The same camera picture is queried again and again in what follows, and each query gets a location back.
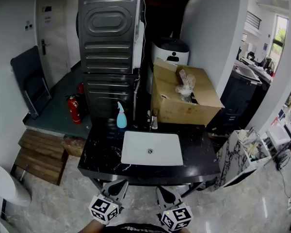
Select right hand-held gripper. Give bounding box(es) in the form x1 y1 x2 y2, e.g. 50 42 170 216
155 186 193 232

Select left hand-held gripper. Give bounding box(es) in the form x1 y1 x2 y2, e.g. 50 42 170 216
88 180 129 225

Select blue spray bottle pink trigger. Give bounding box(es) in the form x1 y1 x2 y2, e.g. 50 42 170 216
116 101 128 130

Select person's left forearm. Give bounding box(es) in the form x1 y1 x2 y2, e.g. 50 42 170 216
78 220 108 233

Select person's black printed shirt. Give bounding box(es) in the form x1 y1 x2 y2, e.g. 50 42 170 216
104 222 188 233

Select black marble vanity stand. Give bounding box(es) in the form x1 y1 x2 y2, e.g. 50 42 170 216
77 117 221 199

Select white rectangular sink basin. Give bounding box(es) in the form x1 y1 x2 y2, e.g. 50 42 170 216
120 130 184 167

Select white marble pattern cabinet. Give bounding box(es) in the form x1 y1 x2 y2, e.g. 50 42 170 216
215 129 273 188

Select chrome faucet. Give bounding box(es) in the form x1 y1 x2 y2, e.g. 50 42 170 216
148 115 159 131

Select wooden slatted steps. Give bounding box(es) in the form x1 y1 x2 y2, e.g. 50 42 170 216
10 129 70 186

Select brown cardboard box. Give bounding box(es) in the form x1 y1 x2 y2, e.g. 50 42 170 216
150 58 225 127

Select purple white brush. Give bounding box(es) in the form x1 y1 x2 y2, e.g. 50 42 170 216
20 164 29 182

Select white rounded floor appliance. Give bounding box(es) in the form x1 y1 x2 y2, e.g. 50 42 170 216
0 163 32 207

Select crumpled clear plastic wrap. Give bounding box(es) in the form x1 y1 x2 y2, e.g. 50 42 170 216
175 68 197 102

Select clothes iron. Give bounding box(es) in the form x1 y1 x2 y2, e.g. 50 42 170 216
275 149 291 171

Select black office cabinet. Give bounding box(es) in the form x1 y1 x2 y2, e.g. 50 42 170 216
219 64 274 132

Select dark folding chair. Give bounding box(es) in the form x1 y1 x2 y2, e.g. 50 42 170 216
10 45 52 120

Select white boxy appliance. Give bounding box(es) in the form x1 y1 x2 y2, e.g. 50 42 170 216
135 20 146 68

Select round white black-topped appliance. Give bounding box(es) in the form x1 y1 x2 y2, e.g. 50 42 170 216
146 36 191 95

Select white door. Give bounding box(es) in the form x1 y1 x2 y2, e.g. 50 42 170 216
35 0 72 73

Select window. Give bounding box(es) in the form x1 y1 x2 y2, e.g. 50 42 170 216
271 14 290 56

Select white drain hose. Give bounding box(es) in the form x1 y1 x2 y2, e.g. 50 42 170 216
132 76 141 121

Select white floor cable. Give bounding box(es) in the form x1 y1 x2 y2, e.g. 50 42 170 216
279 169 291 214

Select metal door handle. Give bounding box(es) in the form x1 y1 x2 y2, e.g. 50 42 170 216
40 38 51 56

